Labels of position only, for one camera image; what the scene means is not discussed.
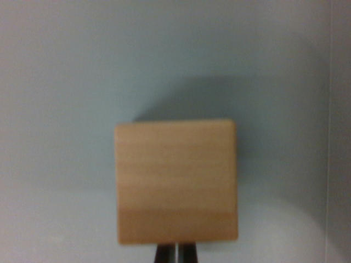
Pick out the light wooden cube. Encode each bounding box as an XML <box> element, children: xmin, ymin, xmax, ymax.
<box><xmin>114</xmin><ymin>119</ymin><xmax>239</xmax><ymax>245</ymax></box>

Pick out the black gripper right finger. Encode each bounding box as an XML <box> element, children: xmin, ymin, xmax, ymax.
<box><xmin>178</xmin><ymin>242</ymin><xmax>199</xmax><ymax>263</ymax></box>

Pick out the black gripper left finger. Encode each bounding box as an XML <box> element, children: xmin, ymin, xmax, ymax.
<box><xmin>154</xmin><ymin>242</ymin><xmax>176</xmax><ymax>263</ymax></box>

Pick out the pale grey plastic tray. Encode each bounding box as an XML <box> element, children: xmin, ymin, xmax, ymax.
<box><xmin>0</xmin><ymin>0</ymin><xmax>351</xmax><ymax>263</ymax></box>

